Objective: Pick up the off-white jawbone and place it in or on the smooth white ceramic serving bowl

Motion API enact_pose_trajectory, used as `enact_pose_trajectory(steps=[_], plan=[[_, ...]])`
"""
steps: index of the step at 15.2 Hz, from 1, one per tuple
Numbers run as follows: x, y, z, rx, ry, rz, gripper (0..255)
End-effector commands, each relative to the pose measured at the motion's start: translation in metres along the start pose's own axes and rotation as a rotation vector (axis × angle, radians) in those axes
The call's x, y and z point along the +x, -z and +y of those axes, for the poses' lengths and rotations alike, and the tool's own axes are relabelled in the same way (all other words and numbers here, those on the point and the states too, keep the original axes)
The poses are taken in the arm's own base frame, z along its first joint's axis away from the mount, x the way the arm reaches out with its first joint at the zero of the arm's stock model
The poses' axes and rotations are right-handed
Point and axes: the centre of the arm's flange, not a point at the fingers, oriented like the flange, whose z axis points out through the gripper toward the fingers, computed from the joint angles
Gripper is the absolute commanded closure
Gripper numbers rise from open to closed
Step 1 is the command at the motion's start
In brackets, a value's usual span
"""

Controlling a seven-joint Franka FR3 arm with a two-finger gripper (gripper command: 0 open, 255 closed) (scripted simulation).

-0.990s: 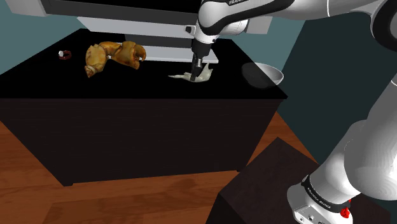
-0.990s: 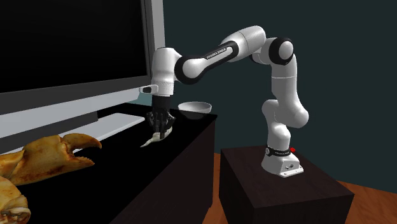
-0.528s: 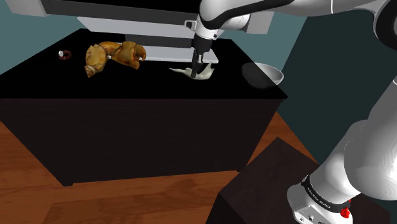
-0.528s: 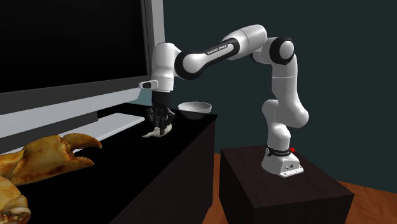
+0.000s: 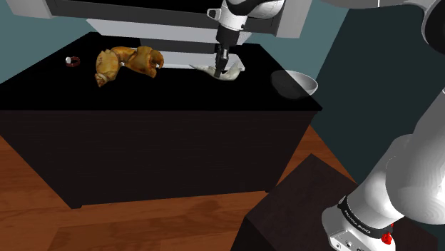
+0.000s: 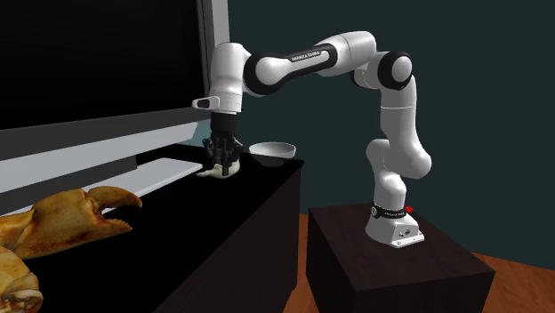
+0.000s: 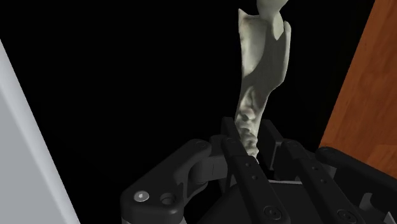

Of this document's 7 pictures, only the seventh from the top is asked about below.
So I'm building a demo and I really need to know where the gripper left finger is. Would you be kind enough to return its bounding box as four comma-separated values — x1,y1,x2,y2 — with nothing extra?
120,116,291,224

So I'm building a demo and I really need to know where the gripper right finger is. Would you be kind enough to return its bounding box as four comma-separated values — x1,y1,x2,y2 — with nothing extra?
258,118,397,224

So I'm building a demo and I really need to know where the pale grey-white carved figure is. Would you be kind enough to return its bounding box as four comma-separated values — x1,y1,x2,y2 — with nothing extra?
233,0,292,164

